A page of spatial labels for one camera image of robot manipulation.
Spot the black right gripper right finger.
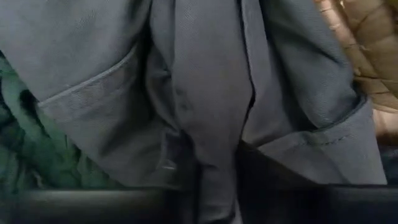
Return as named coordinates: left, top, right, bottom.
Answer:
left=236, top=141, right=398, bottom=224

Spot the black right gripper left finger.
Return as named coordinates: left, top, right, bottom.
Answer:
left=12, top=188, right=200, bottom=224

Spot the dark green garment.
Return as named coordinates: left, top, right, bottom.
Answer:
left=0, top=51, right=125, bottom=192

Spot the dark grey garment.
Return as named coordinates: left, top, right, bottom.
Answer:
left=0, top=0, right=388, bottom=224

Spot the tan wicker basket with handles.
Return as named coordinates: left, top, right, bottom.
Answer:
left=312, top=0, right=398, bottom=139

